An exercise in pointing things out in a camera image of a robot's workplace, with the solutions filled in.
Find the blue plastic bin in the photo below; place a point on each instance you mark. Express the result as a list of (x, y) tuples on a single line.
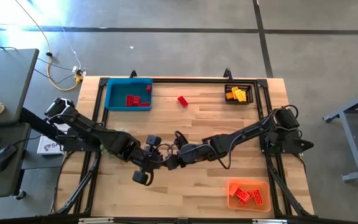
[(117, 93)]

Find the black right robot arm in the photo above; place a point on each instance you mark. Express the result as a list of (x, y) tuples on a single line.
[(250, 132)]

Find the black caster wheel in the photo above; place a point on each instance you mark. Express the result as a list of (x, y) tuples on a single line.
[(20, 195)]

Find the black frame clamp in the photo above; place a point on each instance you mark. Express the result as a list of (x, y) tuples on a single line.
[(227, 74), (133, 74)]

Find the orange translucent bin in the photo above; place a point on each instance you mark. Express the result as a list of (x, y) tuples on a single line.
[(245, 208)]

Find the small red block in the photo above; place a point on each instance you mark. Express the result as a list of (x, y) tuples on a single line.
[(136, 100), (148, 88)]

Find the silver bracket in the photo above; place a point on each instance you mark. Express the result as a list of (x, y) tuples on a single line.
[(95, 220), (269, 221)]

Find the orange long block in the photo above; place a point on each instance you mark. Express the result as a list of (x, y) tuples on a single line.
[(233, 188)]

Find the black aluminium table frame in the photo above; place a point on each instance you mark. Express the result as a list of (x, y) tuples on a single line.
[(197, 80)]

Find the green plant in white pot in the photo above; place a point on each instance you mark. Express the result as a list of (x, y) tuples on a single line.
[(104, 151)]

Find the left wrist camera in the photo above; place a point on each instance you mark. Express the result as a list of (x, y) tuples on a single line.
[(140, 177)]

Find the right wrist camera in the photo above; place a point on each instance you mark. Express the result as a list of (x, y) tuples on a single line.
[(153, 140)]

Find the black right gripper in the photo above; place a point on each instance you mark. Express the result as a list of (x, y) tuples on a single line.
[(194, 154)]

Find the black mesh basket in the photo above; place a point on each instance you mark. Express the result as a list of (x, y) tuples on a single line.
[(250, 90)]

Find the grey metal stand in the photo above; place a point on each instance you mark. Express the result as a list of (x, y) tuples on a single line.
[(353, 143)]

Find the black computer mouse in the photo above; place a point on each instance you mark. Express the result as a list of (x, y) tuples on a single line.
[(3, 157)]

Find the white printed box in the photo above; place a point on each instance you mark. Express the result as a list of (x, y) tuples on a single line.
[(47, 146)]

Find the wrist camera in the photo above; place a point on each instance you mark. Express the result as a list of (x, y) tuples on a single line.
[(153, 140), (140, 177)]

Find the white power adapter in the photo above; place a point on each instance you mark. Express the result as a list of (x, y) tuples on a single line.
[(75, 68)]

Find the amber long block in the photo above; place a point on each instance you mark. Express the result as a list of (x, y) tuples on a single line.
[(229, 96), (235, 92)]

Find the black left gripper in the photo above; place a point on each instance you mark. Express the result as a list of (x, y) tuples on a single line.
[(149, 161)]

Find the grey side desk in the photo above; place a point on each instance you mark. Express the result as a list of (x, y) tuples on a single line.
[(8, 81)]

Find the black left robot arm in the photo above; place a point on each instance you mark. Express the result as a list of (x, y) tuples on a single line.
[(89, 129)]

